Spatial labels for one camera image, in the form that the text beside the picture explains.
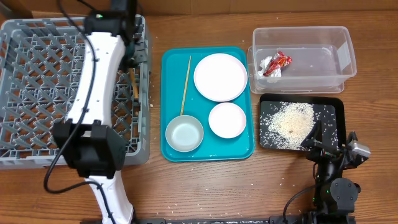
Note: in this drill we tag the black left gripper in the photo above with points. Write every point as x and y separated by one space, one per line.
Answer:
137 54

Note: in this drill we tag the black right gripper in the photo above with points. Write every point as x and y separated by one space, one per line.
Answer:
321 152

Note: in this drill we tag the cooked rice leftovers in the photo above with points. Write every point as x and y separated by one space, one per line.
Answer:
285 125

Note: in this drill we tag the wooden chopstick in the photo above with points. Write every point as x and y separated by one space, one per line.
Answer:
185 86
134 84

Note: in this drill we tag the white paper napkin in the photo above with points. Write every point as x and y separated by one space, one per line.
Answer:
264 65

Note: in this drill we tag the red snack wrapper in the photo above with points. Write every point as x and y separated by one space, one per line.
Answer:
279 60

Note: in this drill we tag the small white bowl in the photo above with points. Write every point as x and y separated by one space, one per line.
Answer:
227 120

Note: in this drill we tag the large white round plate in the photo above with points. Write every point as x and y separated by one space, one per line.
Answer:
220 77

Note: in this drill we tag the grey metal bowl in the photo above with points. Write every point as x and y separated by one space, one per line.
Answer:
184 133

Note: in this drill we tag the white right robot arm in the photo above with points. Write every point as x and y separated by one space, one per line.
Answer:
334 196

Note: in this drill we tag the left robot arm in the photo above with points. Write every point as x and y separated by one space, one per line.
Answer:
114 41

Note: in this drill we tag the black waste tray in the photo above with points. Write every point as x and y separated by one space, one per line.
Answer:
335 102

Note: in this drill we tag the grey dishwasher rack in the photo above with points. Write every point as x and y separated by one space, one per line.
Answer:
41 62

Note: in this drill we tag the teal plastic tray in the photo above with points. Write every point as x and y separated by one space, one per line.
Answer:
212 147

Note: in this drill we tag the clear plastic bin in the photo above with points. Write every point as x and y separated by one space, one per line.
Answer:
322 59

